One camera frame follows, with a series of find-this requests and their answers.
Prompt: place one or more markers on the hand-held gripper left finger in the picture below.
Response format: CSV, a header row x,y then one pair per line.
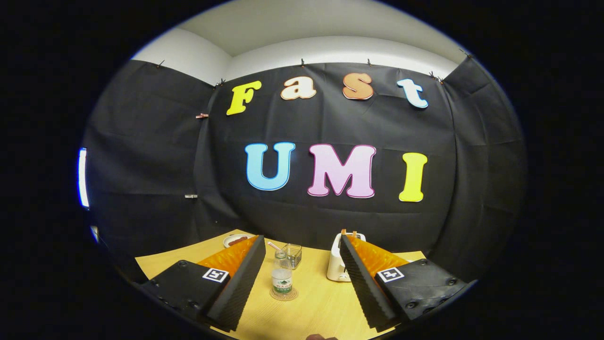
x,y
240,283

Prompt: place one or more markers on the white toaster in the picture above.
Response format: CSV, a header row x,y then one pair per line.
x,y
334,264

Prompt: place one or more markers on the round wooden coaster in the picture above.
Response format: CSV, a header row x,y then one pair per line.
x,y
295,295

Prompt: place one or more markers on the red sausage piece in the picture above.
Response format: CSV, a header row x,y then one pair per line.
x,y
237,241

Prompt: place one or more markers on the white round plate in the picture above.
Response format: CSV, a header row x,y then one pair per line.
x,y
227,241

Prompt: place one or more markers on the clear plastic juice bottle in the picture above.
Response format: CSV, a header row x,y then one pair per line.
x,y
282,278

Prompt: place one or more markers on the wooden table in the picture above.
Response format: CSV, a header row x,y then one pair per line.
x,y
311,307

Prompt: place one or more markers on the striped drinking straw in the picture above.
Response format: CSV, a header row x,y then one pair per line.
x,y
273,245

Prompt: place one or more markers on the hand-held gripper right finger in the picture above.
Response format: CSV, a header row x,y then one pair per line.
x,y
363,283

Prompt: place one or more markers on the black backdrop cloth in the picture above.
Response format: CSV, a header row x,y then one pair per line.
x,y
306,217

